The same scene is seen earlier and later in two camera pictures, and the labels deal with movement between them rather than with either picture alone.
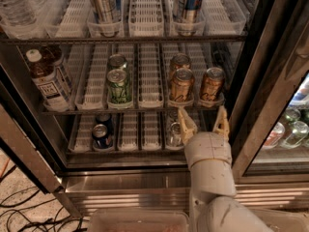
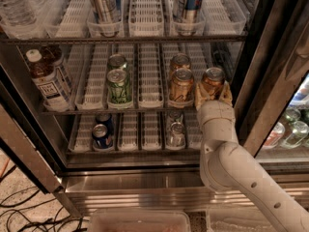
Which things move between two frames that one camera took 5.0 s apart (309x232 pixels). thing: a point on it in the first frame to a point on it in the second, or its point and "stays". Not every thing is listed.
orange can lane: (211, 85) stays
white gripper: (209, 148) to (214, 111)
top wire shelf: (123, 39) stays
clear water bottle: (15, 8) stays
